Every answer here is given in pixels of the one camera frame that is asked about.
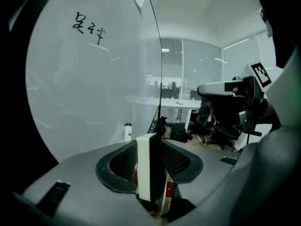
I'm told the person's right hand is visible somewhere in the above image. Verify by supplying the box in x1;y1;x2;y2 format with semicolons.
207;101;221;122

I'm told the white marker pen black cap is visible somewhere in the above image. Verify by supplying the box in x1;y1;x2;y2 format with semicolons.
124;123;133;142

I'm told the black office chair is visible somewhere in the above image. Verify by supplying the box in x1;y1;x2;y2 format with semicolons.
195;89;242;150

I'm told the white curved desk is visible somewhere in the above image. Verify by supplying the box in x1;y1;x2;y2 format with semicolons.
124;95;203;131

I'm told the black backpack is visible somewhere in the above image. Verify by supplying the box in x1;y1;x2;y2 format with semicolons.
170;123;189;142

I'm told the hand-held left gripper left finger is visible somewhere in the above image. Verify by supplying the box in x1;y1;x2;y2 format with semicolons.
23;140;151;223

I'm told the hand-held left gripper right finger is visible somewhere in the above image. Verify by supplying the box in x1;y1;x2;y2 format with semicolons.
161;139;242;207

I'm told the black grey bag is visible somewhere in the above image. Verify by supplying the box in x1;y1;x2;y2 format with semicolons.
150;116;168;138

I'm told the person's right forearm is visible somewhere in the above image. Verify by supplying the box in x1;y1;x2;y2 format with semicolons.
256;97;282;129

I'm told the glass whiteboard black frame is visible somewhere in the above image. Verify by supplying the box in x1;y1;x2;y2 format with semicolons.
24;0;164;163

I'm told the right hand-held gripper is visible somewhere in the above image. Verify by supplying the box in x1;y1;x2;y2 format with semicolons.
197;61;272;137

